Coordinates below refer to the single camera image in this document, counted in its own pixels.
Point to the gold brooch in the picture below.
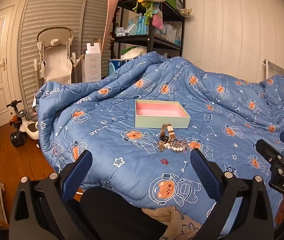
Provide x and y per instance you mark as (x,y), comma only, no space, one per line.
(161,144)

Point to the white ride-on toy scooter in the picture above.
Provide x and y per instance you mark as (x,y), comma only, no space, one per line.
(26,127)

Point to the white baby high chair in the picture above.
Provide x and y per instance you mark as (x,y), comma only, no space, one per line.
(56,60)

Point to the crumpled paper flower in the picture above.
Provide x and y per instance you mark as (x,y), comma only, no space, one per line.
(185,12)

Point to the person's black trouser leg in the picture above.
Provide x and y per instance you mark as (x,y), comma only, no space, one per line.
(117,215)

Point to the beige floral blanket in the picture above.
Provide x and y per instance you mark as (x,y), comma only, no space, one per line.
(179,226)

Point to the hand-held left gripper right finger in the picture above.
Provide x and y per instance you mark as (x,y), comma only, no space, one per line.
(204,175)

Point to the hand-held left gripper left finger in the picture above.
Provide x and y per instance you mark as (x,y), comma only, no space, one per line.
(78,172)

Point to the pink knitted pouch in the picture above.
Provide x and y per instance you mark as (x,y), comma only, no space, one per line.
(158,21)

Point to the pink board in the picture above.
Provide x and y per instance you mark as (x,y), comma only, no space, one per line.
(112,7)

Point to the green box with pink lining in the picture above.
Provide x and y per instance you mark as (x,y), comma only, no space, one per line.
(162,121)

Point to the green frog plush toy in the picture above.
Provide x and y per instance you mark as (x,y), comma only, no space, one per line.
(148,11)

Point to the tall white carton box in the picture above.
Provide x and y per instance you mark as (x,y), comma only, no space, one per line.
(91,65)

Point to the white louvered wardrobe door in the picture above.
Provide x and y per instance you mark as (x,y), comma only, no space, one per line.
(56,7)

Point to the white plastic basket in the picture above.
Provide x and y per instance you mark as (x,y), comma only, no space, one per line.
(170,33)

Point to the black metal shelf rack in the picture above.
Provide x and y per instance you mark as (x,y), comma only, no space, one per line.
(154,43)

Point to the white plastic bag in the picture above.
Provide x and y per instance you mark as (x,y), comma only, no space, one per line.
(133,52)

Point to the blue bottles pack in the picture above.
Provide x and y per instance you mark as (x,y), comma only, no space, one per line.
(139,26)

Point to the blue bear astronaut printed blanket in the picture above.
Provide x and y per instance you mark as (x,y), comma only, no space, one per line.
(122,165)

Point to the white bed headboard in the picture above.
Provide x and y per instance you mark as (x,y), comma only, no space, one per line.
(279,70)

